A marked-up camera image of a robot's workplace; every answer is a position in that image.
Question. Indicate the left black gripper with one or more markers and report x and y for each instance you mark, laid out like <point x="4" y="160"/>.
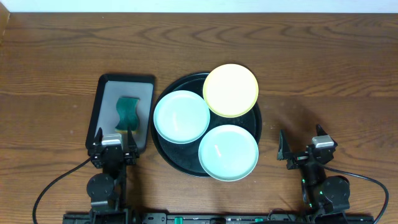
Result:
<point x="96" y="152"/>

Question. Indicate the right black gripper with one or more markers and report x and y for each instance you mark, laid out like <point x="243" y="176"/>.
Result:
<point x="285" y="153"/>

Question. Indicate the green yellow sponge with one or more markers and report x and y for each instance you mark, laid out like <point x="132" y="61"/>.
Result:
<point x="128" y="118"/>

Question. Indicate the light green plate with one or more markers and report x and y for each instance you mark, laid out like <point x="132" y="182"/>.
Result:
<point x="181" y="117"/>
<point x="228" y="153"/>

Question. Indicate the light green plate front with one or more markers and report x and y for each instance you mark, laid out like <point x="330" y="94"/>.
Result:
<point x="228" y="153"/>

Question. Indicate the yellow plate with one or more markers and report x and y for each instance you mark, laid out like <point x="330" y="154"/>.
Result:
<point x="230" y="90"/>

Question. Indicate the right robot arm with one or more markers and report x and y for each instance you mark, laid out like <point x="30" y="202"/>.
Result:
<point x="324" y="195"/>

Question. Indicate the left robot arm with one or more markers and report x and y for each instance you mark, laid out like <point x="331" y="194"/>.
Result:
<point x="107" y="190"/>

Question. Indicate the rectangular black tray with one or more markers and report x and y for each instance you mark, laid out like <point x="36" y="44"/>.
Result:
<point x="112" y="87"/>

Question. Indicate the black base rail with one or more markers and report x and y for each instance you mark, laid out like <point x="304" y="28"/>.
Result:
<point x="163" y="218"/>

